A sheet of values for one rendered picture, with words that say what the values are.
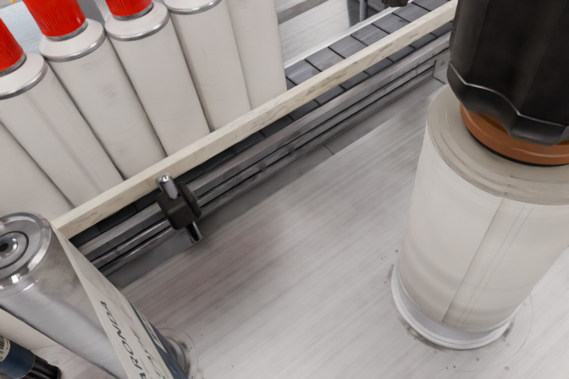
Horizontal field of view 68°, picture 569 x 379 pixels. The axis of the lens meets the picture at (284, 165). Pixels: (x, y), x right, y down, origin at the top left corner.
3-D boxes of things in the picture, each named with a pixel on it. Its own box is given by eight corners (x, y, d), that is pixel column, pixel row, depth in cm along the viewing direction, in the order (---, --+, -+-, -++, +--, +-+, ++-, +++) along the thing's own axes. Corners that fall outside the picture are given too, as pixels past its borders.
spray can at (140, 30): (178, 176, 44) (85, -13, 28) (162, 146, 47) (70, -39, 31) (223, 155, 45) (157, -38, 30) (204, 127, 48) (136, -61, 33)
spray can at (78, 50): (124, 193, 43) (-2, 9, 28) (118, 158, 47) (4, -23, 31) (173, 176, 44) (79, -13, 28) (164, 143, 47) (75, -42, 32)
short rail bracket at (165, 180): (194, 265, 43) (153, 195, 34) (181, 244, 44) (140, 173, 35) (222, 247, 44) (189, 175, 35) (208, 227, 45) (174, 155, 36)
